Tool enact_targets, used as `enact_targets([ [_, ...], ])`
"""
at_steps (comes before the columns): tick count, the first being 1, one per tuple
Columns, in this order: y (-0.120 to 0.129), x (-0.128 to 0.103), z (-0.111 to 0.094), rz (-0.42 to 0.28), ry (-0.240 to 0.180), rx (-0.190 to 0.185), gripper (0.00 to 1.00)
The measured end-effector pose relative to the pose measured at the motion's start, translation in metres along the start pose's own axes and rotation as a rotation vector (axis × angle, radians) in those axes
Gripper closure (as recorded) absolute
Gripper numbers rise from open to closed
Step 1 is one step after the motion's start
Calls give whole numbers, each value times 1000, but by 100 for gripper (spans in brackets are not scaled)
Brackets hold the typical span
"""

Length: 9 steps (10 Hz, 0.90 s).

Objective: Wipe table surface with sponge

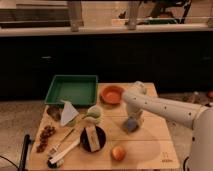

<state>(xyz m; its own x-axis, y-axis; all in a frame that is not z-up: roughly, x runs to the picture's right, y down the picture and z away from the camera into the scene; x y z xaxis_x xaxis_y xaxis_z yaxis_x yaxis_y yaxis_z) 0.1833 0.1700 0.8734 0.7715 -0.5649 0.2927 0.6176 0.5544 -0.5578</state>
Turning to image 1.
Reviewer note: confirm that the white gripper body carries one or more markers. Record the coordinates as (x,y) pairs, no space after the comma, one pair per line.
(134,112)

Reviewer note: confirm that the orange bowl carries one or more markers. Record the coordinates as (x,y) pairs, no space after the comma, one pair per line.
(112,94)

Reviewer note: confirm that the white folded paper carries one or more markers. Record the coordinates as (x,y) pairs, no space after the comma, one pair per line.
(68,113)

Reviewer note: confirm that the blue sponge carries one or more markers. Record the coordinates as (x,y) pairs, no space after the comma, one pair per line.
(130,125)

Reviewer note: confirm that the green cup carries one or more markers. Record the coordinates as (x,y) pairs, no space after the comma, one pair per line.
(95,112)

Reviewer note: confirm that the metal fork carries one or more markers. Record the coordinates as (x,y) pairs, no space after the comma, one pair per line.
(55,148)

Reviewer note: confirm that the red grapes bunch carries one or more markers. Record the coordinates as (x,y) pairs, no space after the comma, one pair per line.
(46,133)

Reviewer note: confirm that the white handled brush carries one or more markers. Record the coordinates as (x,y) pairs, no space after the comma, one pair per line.
(57,160)

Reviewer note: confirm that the black stand post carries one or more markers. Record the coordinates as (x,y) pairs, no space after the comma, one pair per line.
(26,143)

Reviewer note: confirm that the orange fruit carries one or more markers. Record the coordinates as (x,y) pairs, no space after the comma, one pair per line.
(118,153)

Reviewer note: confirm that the green plastic tray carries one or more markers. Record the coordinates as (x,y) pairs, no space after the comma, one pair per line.
(80,90)

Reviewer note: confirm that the wooden block in bowl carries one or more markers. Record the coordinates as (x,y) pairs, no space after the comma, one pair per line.
(93,138)

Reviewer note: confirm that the black cabinet counter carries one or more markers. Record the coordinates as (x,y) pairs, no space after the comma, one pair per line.
(173,61)

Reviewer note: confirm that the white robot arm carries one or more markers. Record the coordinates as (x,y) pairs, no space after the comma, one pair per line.
(197,117)

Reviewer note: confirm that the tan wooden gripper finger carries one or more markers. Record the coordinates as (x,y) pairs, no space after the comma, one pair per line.
(140,121)

